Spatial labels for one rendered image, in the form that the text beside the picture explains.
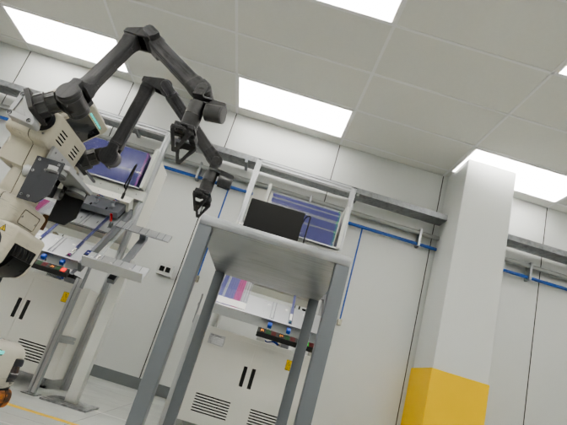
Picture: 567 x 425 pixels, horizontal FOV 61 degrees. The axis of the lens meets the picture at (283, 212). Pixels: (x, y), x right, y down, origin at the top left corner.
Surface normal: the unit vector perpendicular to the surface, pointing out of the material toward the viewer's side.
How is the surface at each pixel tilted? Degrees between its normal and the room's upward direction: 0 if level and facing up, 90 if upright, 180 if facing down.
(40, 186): 90
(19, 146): 90
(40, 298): 90
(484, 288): 90
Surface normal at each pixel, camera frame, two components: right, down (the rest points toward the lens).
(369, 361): 0.09, -0.31
